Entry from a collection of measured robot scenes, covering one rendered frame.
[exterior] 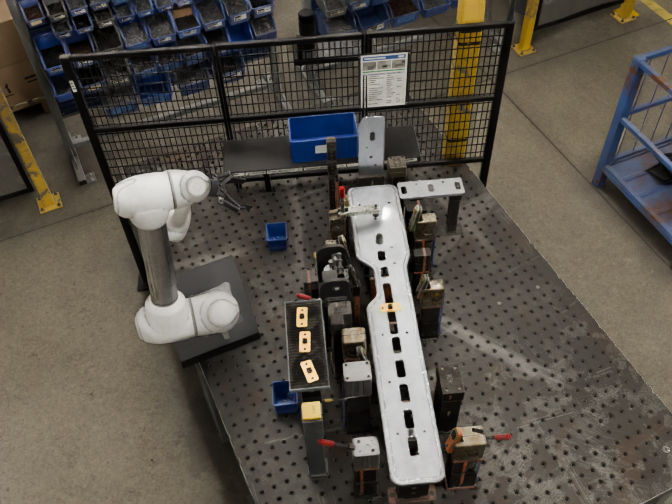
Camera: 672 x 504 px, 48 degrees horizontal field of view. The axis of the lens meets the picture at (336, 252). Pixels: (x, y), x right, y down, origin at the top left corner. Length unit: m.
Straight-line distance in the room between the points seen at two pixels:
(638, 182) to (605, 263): 0.57
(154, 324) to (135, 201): 0.58
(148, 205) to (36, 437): 1.85
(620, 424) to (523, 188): 2.06
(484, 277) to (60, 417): 2.21
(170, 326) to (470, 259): 1.41
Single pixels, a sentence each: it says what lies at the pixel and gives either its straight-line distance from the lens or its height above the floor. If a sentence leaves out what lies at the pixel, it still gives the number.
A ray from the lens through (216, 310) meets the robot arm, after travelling 2.93.
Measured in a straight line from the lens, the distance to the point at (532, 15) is 5.76.
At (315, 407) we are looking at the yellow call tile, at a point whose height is 1.16.
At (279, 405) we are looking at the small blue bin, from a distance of 3.01.
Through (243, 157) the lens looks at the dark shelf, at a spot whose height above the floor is 1.03.
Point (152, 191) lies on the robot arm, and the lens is 2.57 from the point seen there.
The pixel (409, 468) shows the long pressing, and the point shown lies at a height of 1.00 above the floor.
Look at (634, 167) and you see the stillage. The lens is 4.94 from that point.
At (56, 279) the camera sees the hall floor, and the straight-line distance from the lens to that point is 4.65.
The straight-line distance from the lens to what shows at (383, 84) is 3.47.
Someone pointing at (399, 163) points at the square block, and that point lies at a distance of 3.41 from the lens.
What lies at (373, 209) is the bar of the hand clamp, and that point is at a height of 1.07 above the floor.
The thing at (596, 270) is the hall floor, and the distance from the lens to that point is 4.54.
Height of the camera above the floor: 3.43
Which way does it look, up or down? 51 degrees down
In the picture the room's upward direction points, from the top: 3 degrees counter-clockwise
